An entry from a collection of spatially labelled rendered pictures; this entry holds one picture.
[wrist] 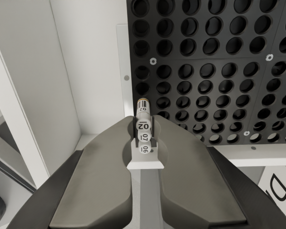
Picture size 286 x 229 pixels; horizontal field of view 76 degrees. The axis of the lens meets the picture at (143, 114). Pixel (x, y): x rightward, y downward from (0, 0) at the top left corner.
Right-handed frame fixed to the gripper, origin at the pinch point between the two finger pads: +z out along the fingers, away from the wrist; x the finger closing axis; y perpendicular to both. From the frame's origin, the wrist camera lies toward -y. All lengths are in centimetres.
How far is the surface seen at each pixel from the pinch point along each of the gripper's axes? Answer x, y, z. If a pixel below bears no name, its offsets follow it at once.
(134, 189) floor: -8, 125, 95
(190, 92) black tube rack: 4.2, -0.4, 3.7
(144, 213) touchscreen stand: 0, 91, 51
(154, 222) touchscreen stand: 5, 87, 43
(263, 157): 13.7, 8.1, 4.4
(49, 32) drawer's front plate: -8.9, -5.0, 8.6
